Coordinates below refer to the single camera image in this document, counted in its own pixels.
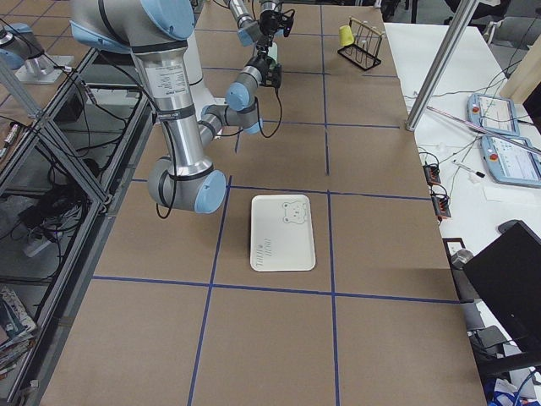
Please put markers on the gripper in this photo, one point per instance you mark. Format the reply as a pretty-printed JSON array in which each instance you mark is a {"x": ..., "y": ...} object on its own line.
[
  {"x": 262, "y": 66},
  {"x": 267, "y": 20}
]

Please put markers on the green cup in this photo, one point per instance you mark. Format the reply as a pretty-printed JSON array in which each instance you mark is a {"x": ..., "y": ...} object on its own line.
[{"x": 272, "y": 52}]

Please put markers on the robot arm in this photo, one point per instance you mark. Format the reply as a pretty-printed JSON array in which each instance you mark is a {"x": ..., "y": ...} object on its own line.
[
  {"x": 249, "y": 32},
  {"x": 159, "y": 36}
]

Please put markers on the yellow cup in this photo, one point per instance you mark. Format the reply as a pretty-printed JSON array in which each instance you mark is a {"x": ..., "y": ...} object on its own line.
[{"x": 345, "y": 36}]

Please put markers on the white bear tray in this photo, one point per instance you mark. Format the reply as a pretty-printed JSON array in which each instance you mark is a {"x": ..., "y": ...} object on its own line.
[{"x": 281, "y": 234}]

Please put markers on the blue tape line lengthwise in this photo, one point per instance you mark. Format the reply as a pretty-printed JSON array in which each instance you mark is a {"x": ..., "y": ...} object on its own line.
[{"x": 329, "y": 216}]

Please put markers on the blue tape line crosswise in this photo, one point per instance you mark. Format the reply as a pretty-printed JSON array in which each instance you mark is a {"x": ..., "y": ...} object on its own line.
[{"x": 232, "y": 185}]

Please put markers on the black marker pen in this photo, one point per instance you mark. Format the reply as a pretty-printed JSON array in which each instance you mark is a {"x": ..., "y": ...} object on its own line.
[{"x": 468, "y": 169}]

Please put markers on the upper teach pendant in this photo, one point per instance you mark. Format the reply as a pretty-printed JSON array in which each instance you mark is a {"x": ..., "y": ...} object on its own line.
[{"x": 494, "y": 113}]

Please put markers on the teach pendant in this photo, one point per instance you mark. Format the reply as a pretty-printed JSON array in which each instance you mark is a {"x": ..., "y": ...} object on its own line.
[
  {"x": 511, "y": 161},
  {"x": 494, "y": 113}
]

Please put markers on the lower teach pendant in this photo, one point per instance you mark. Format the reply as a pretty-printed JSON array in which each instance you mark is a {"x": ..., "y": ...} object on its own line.
[{"x": 511, "y": 161}]

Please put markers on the power strip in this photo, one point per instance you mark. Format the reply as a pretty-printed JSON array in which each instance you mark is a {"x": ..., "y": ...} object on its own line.
[{"x": 36, "y": 245}]

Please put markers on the black laptop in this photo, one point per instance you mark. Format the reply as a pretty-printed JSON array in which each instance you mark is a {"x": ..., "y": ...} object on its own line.
[{"x": 506, "y": 277}]

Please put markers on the stack of magazines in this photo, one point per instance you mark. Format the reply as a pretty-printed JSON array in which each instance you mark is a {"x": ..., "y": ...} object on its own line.
[{"x": 17, "y": 330}]

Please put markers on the black wire cup rack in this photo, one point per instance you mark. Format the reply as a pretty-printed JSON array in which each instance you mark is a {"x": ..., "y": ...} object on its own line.
[{"x": 364, "y": 53}]

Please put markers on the aluminium frame post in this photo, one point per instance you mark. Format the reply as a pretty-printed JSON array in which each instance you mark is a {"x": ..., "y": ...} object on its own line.
[{"x": 463, "y": 16}]

